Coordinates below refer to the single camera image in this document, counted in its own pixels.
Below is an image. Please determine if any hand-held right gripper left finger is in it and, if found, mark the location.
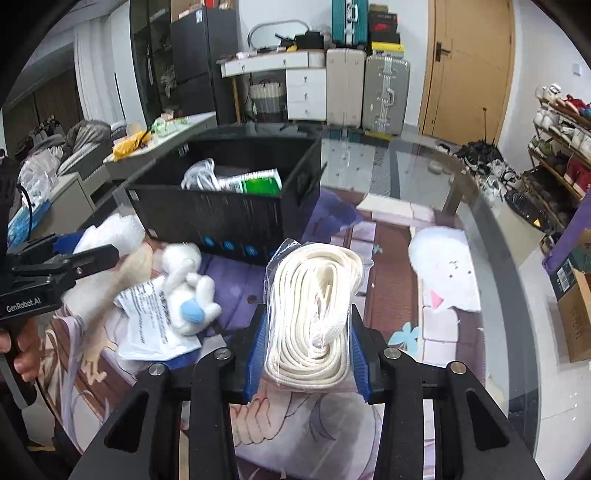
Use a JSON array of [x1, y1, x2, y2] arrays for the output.
[[69, 307, 271, 480]]

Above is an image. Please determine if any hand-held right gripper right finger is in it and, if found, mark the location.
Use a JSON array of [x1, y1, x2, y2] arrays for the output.
[[348, 305, 539, 480]]

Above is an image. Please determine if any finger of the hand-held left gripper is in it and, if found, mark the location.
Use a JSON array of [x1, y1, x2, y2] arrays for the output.
[[14, 244, 120, 291], [7, 233, 86, 260]]

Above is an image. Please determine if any white foam wrap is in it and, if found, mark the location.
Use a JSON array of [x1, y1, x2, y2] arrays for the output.
[[62, 215, 153, 324]]

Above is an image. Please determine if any bagged white rope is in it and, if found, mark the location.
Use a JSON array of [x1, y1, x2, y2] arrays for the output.
[[264, 239, 374, 393]]

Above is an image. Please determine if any white plush toy blue nose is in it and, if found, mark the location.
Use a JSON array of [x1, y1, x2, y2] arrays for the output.
[[159, 242, 221, 342]]

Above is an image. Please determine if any black cardboard box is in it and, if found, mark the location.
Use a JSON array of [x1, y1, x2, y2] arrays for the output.
[[124, 122, 324, 267]]

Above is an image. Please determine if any white charging cable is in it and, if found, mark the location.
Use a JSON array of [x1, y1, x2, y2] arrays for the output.
[[181, 158, 222, 191]]

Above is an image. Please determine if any green and white packet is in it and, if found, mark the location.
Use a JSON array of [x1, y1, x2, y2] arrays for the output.
[[217, 168, 283, 195]]

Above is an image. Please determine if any person's left hand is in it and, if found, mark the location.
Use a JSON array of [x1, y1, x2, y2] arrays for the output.
[[0, 318, 43, 385]]

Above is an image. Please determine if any grey side cabinet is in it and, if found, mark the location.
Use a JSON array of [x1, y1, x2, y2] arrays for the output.
[[21, 173, 100, 241]]

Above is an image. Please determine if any blue packet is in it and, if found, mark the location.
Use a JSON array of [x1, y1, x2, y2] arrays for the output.
[[7, 203, 51, 245]]

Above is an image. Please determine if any clear plastic bag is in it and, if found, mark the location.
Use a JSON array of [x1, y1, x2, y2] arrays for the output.
[[21, 152, 61, 190]]

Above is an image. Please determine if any white printed plastic bag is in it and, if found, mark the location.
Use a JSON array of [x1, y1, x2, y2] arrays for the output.
[[115, 276, 204, 361]]

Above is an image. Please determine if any anime printed desk mat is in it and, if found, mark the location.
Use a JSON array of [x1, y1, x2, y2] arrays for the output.
[[37, 187, 485, 480]]

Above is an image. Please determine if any grey jacket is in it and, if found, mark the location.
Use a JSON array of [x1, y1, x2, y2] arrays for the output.
[[65, 120, 114, 160]]

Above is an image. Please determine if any yellow bag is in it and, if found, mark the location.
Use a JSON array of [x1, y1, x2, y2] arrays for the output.
[[112, 130, 151, 160]]

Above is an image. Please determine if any green and white pack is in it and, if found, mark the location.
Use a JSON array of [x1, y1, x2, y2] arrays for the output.
[[152, 111, 190, 134]]

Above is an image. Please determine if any grey coffee table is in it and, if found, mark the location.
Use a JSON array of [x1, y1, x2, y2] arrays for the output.
[[104, 112, 218, 181]]

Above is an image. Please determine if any white curtain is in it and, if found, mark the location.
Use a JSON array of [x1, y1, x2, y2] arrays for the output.
[[76, 0, 148, 125]]

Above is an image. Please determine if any dark wardrobe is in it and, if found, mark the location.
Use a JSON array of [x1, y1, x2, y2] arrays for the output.
[[129, 0, 185, 127]]

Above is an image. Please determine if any brown cardboard box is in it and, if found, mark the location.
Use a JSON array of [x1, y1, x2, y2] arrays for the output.
[[556, 272, 591, 363]]

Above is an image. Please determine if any pile of shoes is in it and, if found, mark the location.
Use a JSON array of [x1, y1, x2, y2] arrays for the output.
[[455, 141, 520, 204]]

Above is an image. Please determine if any black refrigerator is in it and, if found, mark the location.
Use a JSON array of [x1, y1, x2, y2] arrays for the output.
[[170, 7, 241, 125]]

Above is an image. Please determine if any wicker basket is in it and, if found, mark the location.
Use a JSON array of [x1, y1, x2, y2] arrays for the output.
[[249, 79, 284, 123]]

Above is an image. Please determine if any black umbrella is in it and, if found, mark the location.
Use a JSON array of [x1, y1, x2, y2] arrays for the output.
[[462, 108, 502, 162]]

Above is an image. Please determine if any silver suitcase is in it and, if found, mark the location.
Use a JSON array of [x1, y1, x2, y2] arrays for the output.
[[362, 52, 411, 136]]

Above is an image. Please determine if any white desk with drawers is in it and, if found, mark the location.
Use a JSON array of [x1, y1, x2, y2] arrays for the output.
[[219, 50, 328, 123]]

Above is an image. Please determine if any beige suitcase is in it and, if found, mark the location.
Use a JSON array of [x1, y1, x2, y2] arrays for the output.
[[325, 46, 366, 127]]

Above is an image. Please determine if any shoe rack with shoes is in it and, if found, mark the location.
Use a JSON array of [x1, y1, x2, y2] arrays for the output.
[[526, 83, 591, 232]]

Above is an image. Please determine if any wooden door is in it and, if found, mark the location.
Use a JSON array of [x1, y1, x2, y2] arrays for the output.
[[418, 0, 515, 139]]

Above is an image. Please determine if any teal suitcase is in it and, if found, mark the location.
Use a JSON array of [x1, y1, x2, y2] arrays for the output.
[[331, 0, 370, 47]]

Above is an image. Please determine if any black shoe box red print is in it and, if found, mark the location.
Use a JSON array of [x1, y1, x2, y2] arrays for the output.
[[368, 11, 400, 44]]

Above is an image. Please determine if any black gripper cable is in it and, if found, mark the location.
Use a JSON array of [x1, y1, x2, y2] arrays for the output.
[[18, 185, 40, 241]]

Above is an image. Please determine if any white oval frame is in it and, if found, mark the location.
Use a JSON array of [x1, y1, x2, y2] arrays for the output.
[[248, 19, 319, 49]]

